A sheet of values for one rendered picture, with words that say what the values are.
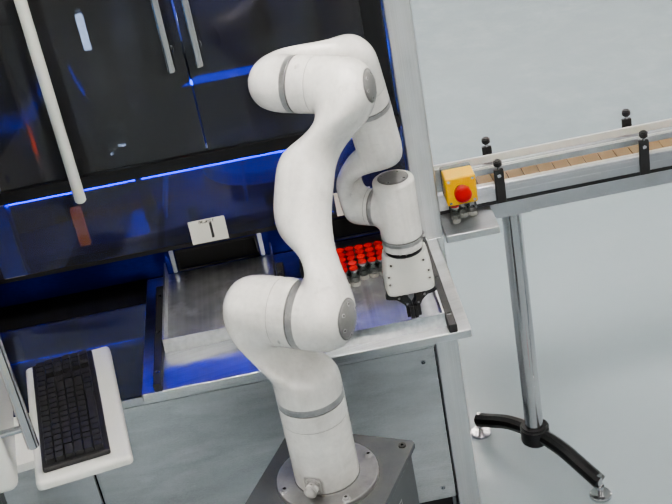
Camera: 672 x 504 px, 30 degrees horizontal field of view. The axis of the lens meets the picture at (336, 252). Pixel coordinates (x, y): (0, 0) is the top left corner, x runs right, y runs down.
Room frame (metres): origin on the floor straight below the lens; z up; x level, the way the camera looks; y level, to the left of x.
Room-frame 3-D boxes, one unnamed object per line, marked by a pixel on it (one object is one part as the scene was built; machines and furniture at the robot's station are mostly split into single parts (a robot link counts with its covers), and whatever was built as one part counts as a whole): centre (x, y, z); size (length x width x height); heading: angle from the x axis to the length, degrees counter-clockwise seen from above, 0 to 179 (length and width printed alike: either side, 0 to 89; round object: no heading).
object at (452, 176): (2.59, -0.31, 1.00); 0.08 x 0.07 x 0.07; 1
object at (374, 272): (2.45, -0.06, 0.90); 0.18 x 0.02 x 0.05; 91
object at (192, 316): (2.47, 0.28, 0.90); 0.34 x 0.26 x 0.04; 1
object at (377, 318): (2.36, -0.07, 0.90); 0.34 x 0.26 x 0.04; 1
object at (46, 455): (2.26, 0.63, 0.82); 0.40 x 0.14 x 0.02; 10
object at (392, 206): (2.21, -0.13, 1.17); 0.09 x 0.08 x 0.13; 60
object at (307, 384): (1.82, 0.12, 1.16); 0.19 x 0.12 x 0.24; 60
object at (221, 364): (2.40, 0.11, 0.87); 0.70 x 0.48 x 0.02; 91
